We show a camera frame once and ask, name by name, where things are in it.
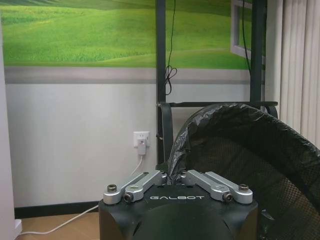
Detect black plastic bin liner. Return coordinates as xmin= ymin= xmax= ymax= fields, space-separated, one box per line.
xmin=166 ymin=102 xmax=320 ymax=186

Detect white wall power socket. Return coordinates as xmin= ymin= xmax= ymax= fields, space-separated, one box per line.
xmin=133 ymin=130 xmax=151 ymax=148

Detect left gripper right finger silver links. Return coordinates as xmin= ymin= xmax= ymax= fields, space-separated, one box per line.
xmin=178 ymin=169 xmax=253 ymax=204

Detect green meadow wall mural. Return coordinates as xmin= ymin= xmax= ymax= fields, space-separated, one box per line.
xmin=0 ymin=0 xmax=266 ymax=70

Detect dark metal stand frame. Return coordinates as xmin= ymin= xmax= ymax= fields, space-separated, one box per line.
xmin=154 ymin=0 xmax=279 ymax=171

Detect black skirting board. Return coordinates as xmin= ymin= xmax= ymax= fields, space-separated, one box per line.
xmin=14 ymin=202 xmax=100 ymax=220

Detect white power cable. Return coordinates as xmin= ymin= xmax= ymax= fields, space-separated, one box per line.
xmin=19 ymin=154 xmax=143 ymax=235

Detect white plug adapter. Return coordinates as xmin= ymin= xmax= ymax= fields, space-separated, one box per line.
xmin=137 ymin=139 xmax=147 ymax=156

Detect black cable by window print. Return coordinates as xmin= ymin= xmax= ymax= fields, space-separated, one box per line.
xmin=240 ymin=0 xmax=253 ymax=76

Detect pale vertical blind curtain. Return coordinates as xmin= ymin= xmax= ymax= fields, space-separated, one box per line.
xmin=277 ymin=0 xmax=320 ymax=151

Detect black mesh trash bin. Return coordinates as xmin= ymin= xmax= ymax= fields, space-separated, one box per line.
xmin=183 ymin=134 xmax=320 ymax=240

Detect thin black hanging cable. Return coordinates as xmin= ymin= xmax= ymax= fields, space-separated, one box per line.
xmin=164 ymin=0 xmax=178 ymax=95

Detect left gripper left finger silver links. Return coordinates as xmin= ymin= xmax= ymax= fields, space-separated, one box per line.
xmin=103 ymin=163 xmax=173 ymax=205

